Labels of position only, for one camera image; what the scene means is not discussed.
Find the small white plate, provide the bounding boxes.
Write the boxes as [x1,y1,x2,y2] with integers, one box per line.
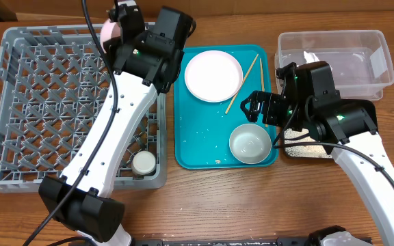
[99,18,121,53]

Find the grey bowl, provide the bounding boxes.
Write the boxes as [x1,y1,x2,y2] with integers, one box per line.
[229,124,272,165]

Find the pile of rice grains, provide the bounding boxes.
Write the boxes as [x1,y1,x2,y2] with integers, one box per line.
[283,128,332,159]

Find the white and red wrapper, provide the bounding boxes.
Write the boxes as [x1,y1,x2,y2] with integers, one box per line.
[303,51,320,64]

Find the white cup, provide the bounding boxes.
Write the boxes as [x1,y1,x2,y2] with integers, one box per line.
[131,151,157,176]

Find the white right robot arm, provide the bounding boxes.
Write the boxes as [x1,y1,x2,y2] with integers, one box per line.
[240,61,394,245]

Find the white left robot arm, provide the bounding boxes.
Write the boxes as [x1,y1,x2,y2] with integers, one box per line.
[38,1,196,245]

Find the black waste tray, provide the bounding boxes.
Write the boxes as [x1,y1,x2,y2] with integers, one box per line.
[283,99,378,159]

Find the clear plastic waste bin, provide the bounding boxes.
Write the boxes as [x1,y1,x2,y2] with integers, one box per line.
[274,30,394,101]

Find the right wooden chopstick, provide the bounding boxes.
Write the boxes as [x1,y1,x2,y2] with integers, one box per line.
[259,57,269,128]

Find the wooden chopstick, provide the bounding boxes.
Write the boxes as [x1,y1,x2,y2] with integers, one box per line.
[259,57,269,128]
[225,54,259,115]

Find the left wooden chopstick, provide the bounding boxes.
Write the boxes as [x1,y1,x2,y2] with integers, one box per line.
[225,54,259,115]

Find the large white plate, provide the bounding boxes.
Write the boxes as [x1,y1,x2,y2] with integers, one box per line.
[184,50,243,103]

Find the teal plastic serving tray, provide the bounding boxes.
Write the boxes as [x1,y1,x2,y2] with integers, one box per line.
[174,44,272,169]

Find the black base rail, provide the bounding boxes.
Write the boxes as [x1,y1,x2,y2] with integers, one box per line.
[128,225,372,246]

